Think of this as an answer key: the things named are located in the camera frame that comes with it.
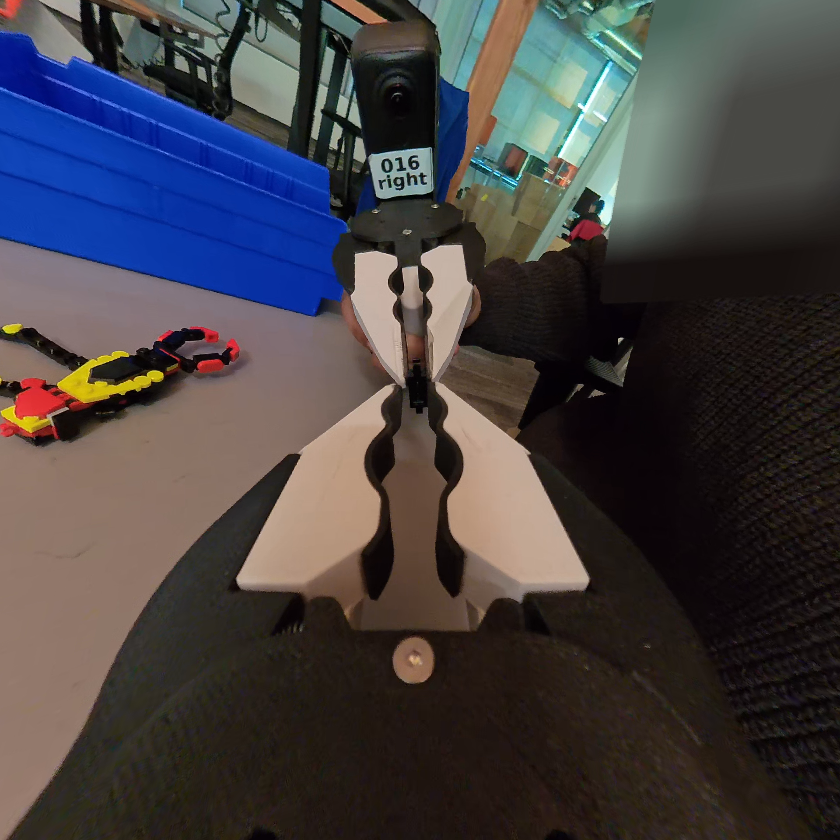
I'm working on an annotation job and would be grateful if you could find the stack of cardboard boxes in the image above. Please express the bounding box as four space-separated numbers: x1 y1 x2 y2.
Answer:
459 177 578 263

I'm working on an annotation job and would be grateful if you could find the black frame office desk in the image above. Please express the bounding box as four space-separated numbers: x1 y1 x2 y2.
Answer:
79 0 421 165

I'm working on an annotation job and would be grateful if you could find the person's right forearm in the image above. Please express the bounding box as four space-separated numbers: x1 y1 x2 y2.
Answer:
459 235 647 403

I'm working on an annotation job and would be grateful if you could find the blue plastic storage bin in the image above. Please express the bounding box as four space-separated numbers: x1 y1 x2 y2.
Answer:
0 31 349 317

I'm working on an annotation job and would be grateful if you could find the black office chair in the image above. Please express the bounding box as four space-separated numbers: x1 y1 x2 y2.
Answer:
141 29 237 122

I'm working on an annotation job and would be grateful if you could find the wooden pillar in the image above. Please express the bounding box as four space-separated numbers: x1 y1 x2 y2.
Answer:
446 0 540 201

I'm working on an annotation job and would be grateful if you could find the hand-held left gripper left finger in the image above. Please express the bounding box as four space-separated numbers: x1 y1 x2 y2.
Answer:
235 385 403 631

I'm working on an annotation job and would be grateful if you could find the red yellow black lego figure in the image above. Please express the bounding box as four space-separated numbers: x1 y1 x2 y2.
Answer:
0 323 240 447

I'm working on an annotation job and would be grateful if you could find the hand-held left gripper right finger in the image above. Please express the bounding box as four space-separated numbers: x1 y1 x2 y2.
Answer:
425 384 591 631

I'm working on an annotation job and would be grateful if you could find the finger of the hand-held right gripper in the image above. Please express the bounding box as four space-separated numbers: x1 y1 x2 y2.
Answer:
352 251 404 388
422 245 480 385

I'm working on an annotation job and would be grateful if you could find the person's right hand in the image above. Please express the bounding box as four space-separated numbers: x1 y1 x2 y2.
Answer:
340 289 484 383

